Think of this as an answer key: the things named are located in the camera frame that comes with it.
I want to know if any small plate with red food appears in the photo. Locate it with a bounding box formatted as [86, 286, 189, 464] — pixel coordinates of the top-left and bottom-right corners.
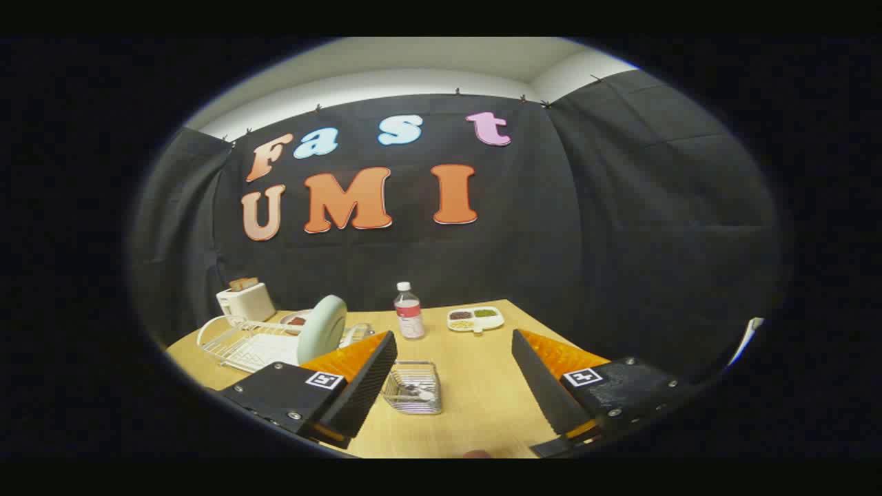
[279, 310, 314, 336]

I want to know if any metal wire basket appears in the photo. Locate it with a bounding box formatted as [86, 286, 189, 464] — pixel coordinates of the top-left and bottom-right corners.
[381, 360, 443, 415]

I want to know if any clear plastic water bottle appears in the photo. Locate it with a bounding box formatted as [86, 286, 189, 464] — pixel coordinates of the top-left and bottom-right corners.
[393, 281, 426, 340]

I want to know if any black backdrop cloth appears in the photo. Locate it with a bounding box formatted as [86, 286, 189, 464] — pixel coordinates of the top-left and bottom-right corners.
[131, 69, 783, 386]

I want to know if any white divided snack dish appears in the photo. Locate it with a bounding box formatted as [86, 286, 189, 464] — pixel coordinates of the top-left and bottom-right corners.
[447, 306, 505, 334]

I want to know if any white wire dish rack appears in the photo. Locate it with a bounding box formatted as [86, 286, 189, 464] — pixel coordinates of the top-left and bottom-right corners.
[196, 313, 376, 374]

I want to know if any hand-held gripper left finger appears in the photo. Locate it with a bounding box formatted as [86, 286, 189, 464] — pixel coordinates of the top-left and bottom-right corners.
[207, 331, 399, 452]

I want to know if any mint green plate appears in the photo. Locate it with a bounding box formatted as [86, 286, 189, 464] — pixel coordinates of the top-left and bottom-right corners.
[296, 295, 348, 366]

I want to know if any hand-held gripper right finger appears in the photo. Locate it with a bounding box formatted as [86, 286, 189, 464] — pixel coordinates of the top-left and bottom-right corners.
[511, 329, 700, 459]

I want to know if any white toaster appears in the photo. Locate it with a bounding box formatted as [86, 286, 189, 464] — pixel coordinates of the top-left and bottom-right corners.
[216, 281, 276, 324]

